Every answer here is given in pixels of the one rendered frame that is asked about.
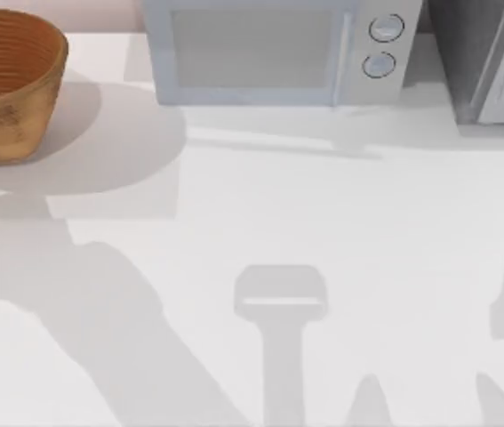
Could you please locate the microwave oven door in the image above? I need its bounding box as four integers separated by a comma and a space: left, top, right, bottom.
140, 0, 361, 109

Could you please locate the round microwave knob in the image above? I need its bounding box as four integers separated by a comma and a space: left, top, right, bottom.
367, 12, 406, 44
361, 51, 397, 80

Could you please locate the pale microwave oven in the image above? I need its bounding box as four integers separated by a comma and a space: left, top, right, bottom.
139, 0, 425, 109

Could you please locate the brown woven basket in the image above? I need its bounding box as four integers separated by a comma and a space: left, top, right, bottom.
0, 8, 70, 166

